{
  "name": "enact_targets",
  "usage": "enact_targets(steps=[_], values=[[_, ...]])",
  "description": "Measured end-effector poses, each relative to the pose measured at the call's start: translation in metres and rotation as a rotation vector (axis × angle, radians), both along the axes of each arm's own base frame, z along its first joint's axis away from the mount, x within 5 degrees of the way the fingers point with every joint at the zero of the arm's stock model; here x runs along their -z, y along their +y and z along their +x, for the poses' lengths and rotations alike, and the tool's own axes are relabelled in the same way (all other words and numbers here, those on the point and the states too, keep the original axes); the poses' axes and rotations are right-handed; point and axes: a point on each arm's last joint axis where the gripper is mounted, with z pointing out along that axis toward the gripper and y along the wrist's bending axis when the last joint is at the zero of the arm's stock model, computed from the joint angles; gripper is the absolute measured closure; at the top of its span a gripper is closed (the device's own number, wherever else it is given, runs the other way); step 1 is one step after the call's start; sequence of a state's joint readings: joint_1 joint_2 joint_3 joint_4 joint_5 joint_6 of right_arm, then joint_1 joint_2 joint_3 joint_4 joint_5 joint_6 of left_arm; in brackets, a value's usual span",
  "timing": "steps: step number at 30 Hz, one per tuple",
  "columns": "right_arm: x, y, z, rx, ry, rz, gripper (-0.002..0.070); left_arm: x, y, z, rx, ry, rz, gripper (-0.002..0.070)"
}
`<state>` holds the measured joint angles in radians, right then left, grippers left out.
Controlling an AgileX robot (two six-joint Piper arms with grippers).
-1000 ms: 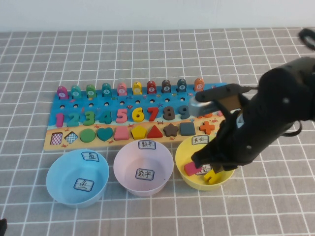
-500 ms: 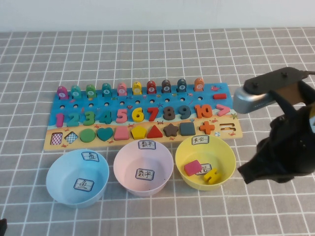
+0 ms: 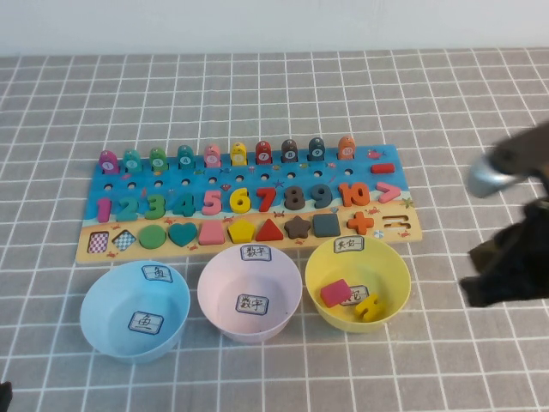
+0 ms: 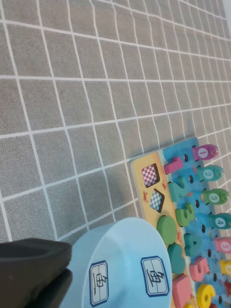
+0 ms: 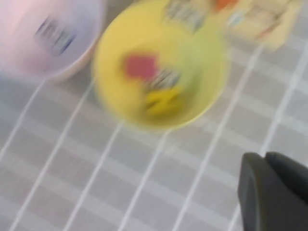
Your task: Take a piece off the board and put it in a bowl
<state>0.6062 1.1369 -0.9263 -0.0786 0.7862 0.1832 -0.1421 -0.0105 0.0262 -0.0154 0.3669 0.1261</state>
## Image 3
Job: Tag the red number seven piece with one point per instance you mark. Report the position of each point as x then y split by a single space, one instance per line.
268 199

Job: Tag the purple fish peg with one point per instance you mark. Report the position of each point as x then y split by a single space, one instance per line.
109 163

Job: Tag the red rectangle puzzle piece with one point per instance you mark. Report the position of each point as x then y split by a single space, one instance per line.
336 293

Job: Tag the light blue plastic bowl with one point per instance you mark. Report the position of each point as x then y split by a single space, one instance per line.
111 309

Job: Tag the orange plus sign piece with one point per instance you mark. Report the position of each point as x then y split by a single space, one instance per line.
361 224

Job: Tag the pink fish peg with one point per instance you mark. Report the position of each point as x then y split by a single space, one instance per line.
212 156

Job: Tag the light pink plastic bowl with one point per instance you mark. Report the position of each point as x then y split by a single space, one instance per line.
223 296

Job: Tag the pink trapezoid piece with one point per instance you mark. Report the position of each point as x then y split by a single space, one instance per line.
212 234

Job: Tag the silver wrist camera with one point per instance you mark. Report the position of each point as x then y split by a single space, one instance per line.
486 180

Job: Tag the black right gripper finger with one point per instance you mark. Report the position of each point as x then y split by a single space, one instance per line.
474 292
502 294

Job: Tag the brown fish peg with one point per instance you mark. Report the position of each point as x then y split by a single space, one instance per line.
290 152

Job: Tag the green circle piece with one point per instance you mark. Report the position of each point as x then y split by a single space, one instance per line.
152 237

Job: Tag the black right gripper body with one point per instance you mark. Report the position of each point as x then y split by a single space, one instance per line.
527 253

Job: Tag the yellow pentagon piece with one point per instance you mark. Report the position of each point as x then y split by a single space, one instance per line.
242 232

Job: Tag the yellow number six piece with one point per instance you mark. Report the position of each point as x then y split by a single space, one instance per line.
236 204

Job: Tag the red minus sign piece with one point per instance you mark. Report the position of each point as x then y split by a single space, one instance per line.
382 168

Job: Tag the green fish peg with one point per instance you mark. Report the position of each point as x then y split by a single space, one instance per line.
158 159

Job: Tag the brown number eight piece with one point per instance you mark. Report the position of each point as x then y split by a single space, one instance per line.
295 197

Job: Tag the orange fish peg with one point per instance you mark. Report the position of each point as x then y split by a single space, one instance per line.
347 148

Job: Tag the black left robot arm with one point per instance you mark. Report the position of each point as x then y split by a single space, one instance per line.
4 397

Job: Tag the blue-green fish peg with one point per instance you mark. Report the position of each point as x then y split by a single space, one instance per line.
185 159

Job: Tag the grey checked tablecloth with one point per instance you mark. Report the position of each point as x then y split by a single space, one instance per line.
274 107

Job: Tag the yellow fish peg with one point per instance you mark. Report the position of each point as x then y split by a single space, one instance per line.
239 155

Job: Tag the purple number one piece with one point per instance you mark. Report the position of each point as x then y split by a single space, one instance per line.
104 210

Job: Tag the teal heart piece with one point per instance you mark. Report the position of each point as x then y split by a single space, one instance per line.
183 234

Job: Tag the dark blue number nine piece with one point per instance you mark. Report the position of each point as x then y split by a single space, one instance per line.
327 195

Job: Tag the yellow equals sign piece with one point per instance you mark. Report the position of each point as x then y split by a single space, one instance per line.
369 307

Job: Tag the dark blue square piece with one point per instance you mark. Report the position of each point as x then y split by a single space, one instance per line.
327 225

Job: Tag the yellow plastic bowl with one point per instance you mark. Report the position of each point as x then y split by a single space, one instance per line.
377 266

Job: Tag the teal fish peg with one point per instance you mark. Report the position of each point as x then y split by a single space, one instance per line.
132 161

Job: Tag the pink number five piece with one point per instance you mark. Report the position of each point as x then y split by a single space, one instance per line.
213 202

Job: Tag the teal number four piece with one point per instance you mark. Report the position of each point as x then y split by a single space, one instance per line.
188 206

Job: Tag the red fish peg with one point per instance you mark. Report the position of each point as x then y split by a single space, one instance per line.
264 153

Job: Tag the orange number ten piece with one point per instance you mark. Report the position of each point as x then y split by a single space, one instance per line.
346 195

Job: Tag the green number three piece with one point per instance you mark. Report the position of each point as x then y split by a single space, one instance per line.
158 206

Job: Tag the teal number two piece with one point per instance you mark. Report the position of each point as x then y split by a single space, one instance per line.
128 216

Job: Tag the colourful wooden puzzle board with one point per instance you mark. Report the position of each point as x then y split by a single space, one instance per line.
143 178

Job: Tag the red triangle piece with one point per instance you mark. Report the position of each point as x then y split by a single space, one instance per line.
269 232

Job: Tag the brown star piece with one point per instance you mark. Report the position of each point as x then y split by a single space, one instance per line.
298 227

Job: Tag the pink greater-than sign piece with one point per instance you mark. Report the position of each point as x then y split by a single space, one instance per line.
393 193

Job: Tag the dark blue fish peg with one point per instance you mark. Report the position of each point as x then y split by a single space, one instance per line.
316 150

